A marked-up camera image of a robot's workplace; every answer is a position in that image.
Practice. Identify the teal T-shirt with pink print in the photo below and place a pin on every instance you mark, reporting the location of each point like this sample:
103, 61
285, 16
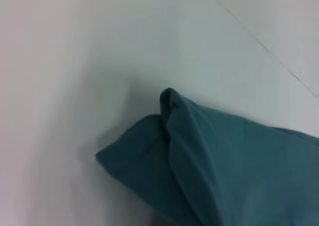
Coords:
224, 173

